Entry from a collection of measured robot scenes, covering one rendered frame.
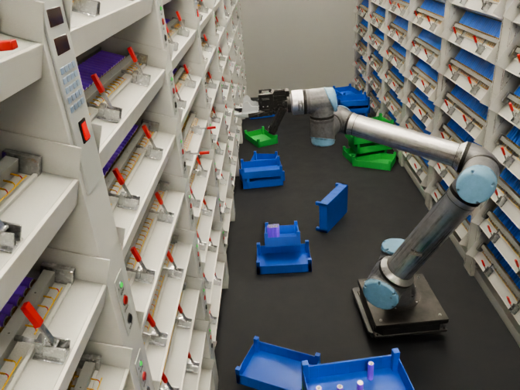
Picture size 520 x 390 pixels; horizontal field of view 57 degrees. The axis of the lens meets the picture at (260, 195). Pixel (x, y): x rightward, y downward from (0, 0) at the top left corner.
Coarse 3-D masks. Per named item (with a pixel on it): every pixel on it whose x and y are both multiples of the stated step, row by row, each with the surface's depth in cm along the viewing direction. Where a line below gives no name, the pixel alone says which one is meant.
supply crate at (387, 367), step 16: (304, 368) 144; (320, 368) 147; (336, 368) 147; (352, 368) 148; (384, 368) 150; (400, 368) 145; (304, 384) 143; (320, 384) 146; (336, 384) 146; (352, 384) 145; (368, 384) 145; (384, 384) 144; (400, 384) 144
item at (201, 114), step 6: (192, 108) 209; (198, 108) 209; (204, 108) 209; (198, 114) 210; (204, 114) 210; (198, 120) 209; (204, 120) 211; (204, 126) 204; (192, 138) 189; (198, 138) 191; (186, 144) 183; (192, 144) 184; (198, 144) 186; (186, 150) 178; (192, 150) 179; (198, 150) 185; (186, 162) 168; (192, 162) 170; (192, 168) 166
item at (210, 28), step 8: (208, 24) 260; (208, 32) 262; (216, 48) 266; (216, 56) 268; (216, 64) 270; (216, 96) 278; (224, 128) 287; (224, 160) 297; (232, 200) 310; (232, 208) 312; (232, 216) 315
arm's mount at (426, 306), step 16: (416, 288) 223; (368, 304) 216; (416, 304) 214; (432, 304) 214; (368, 320) 217; (384, 320) 207; (400, 320) 206; (416, 320) 205; (432, 320) 205; (448, 320) 206; (384, 336) 207
